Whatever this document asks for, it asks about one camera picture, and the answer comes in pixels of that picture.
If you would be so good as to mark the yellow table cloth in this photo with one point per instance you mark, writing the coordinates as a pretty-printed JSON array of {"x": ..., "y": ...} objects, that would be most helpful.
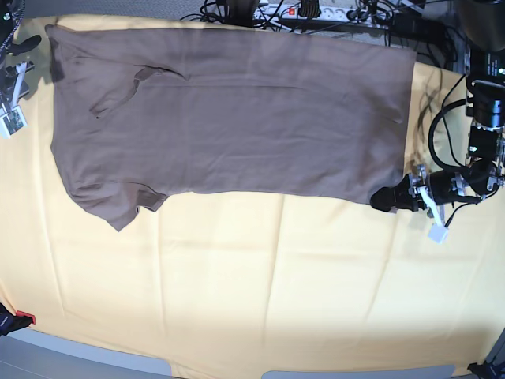
[{"x": 234, "y": 285}]

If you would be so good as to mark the white power strip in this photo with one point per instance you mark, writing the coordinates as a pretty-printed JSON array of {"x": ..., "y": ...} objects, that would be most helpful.
[{"x": 295, "y": 12}]

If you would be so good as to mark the black clamp with red tip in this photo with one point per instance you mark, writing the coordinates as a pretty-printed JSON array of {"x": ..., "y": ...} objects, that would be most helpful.
[{"x": 11, "y": 322}]

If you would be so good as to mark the black clamp at right corner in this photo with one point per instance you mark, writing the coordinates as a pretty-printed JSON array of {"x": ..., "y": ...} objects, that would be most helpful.
[{"x": 487, "y": 370}]

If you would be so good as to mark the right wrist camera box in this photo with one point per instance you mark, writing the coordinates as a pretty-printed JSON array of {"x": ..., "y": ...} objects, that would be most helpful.
[{"x": 13, "y": 89}]

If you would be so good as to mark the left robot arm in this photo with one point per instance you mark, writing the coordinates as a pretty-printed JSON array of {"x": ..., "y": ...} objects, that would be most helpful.
[{"x": 480, "y": 178}]

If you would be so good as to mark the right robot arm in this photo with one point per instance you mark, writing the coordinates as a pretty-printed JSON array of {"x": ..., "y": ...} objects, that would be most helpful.
[{"x": 12, "y": 14}]

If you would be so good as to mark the brown T-shirt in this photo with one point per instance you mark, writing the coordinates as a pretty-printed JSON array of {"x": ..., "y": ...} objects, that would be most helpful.
[{"x": 141, "y": 115}]

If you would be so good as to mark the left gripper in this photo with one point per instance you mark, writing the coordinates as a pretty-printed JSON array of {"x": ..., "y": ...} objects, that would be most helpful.
[{"x": 423, "y": 191}]

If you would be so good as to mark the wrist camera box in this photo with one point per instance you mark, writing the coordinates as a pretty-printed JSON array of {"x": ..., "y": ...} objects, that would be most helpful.
[
  {"x": 13, "y": 89},
  {"x": 438, "y": 233}
]

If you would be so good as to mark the black power adapter brick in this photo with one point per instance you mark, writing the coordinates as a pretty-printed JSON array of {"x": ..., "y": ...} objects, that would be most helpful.
[{"x": 417, "y": 28}]

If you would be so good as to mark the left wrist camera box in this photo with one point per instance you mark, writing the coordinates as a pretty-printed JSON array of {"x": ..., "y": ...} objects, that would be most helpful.
[{"x": 438, "y": 233}]

